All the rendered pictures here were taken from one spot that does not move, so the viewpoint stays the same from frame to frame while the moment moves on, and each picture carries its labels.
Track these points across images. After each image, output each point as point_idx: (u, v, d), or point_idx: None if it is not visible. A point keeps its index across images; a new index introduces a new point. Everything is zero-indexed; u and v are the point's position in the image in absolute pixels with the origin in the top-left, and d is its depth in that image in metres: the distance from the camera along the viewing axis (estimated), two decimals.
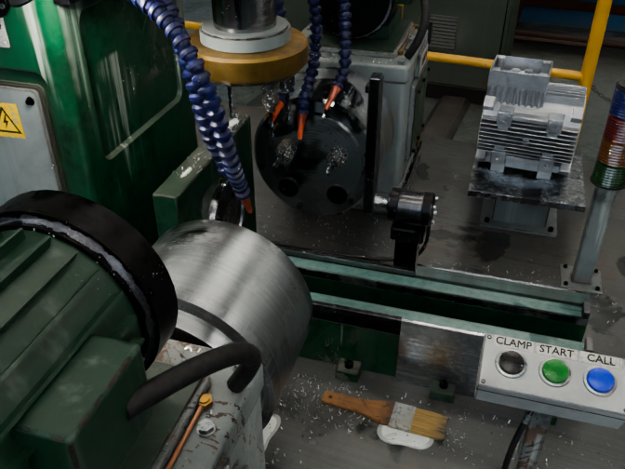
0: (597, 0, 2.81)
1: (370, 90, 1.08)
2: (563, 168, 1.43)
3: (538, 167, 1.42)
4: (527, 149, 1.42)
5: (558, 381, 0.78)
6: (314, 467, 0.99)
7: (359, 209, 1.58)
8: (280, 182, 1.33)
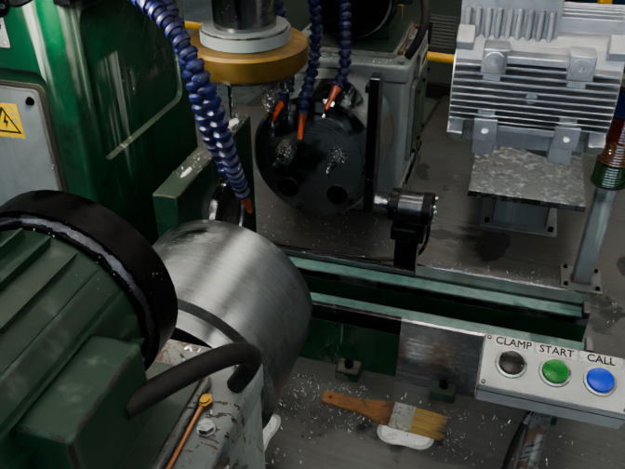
0: (597, 0, 2.81)
1: (370, 90, 1.08)
2: (593, 142, 0.85)
3: (553, 141, 0.84)
4: (534, 112, 0.84)
5: (558, 381, 0.78)
6: (314, 467, 0.99)
7: (359, 209, 1.58)
8: (280, 182, 1.33)
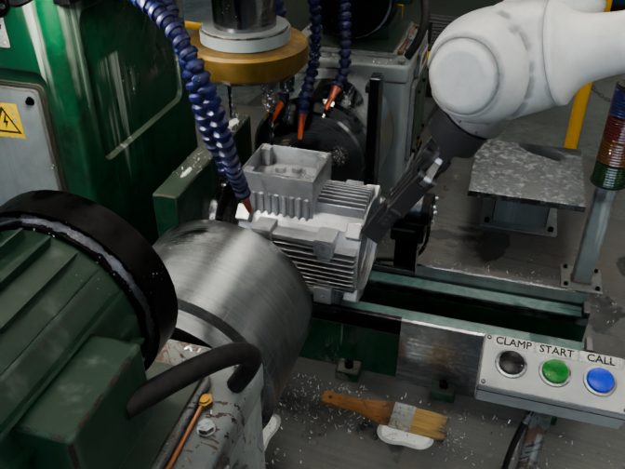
0: None
1: (370, 90, 1.08)
2: (347, 296, 1.07)
3: (313, 297, 1.06)
4: None
5: (558, 381, 0.78)
6: (314, 467, 0.99)
7: None
8: None
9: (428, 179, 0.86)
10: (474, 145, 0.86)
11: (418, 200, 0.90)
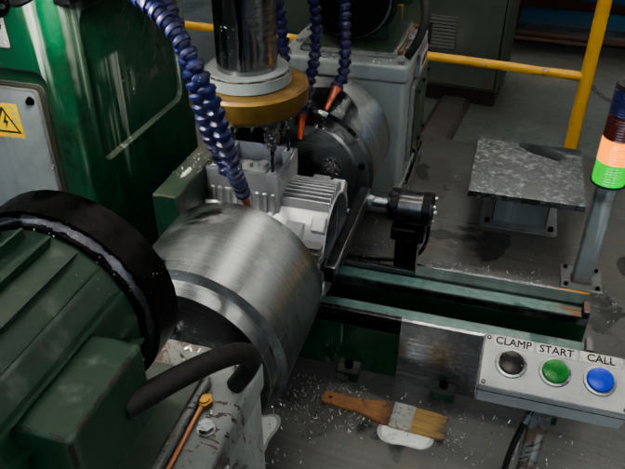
0: (597, 0, 2.81)
1: None
2: None
3: None
4: None
5: (558, 381, 0.78)
6: (314, 467, 0.99)
7: None
8: None
9: None
10: None
11: None
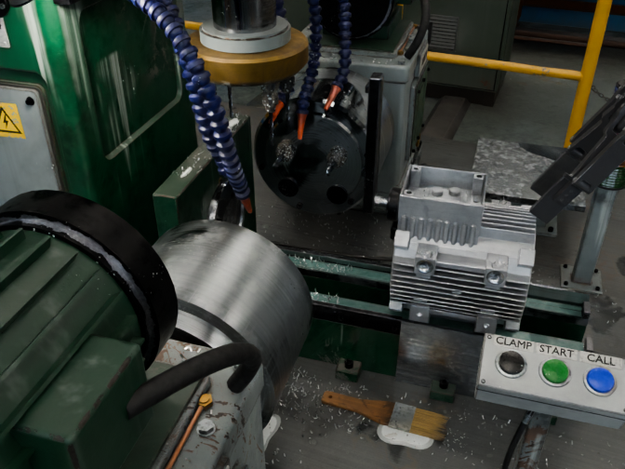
0: (597, 0, 2.81)
1: (370, 90, 1.08)
2: (510, 325, 1.02)
3: (475, 327, 1.00)
4: (459, 302, 1.00)
5: (558, 381, 0.78)
6: (314, 467, 0.99)
7: (359, 209, 1.58)
8: (280, 182, 1.33)
9: None
10: None
11: (620, 164, 0.78)
